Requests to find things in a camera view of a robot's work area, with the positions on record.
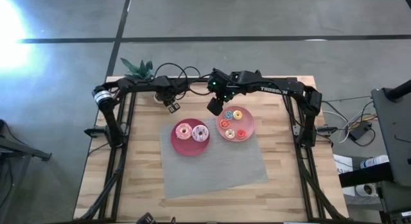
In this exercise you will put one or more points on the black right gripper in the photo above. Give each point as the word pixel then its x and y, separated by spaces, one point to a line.
pixel 221 90

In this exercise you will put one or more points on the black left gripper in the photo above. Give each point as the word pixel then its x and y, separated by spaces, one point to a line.
pixel 168 95

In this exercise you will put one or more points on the small blue donut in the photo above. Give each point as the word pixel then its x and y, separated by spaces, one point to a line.
pixel 228 115

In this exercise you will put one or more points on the small yellow donut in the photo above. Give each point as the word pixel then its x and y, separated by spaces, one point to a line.
pixel 237 115

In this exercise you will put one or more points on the small orange-red donut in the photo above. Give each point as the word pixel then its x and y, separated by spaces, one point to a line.
pixel 224 123

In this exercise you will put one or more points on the small red donut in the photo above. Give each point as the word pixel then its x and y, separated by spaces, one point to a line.
pixel 241 133

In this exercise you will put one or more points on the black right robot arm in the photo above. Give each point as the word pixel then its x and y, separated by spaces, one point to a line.
pixel 276 87

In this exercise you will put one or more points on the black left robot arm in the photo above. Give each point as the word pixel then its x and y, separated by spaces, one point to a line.
pixel 138 84

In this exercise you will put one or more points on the chocolate sprinkled donut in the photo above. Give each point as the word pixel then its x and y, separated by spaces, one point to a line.
pixel 157 99

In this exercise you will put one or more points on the green plant in white pot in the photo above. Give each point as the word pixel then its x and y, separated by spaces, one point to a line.
pixel 141 70

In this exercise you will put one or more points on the light pink plate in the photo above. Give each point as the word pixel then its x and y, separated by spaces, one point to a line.
pixel 245 123

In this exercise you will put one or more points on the dark red plate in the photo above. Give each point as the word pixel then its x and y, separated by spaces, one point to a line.
pixel 187 148

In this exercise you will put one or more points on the grey woven placemat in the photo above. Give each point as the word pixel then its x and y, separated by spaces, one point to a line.
pixel 218 172

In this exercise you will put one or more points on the black unidentified device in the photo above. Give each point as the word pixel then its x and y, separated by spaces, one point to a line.
pixel 147 219

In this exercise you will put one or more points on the white paper box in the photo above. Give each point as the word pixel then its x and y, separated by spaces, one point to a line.
pixel 342 163

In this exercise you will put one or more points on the black power adapter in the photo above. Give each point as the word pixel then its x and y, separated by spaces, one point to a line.
pixel 359 130

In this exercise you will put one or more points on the black stand with legs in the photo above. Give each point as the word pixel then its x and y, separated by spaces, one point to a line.
pixel 19 150

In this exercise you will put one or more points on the white bottle blue label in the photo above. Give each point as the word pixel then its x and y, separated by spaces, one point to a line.
pixel 374 161

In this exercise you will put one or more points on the black shelf board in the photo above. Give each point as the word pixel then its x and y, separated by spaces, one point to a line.
pixel 366 177

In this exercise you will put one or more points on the white tape roll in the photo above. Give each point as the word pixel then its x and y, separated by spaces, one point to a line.
pixel 366 189

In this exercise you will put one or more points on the grey equipment cart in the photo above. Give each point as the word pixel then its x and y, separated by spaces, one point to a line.
pixel 395 127

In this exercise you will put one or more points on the black clamp bracket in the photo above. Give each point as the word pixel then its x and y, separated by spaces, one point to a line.
pixel 94 131
pixel 324 130

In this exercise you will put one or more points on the black aluminium table frame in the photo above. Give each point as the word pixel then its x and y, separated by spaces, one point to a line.
pixel 116 198

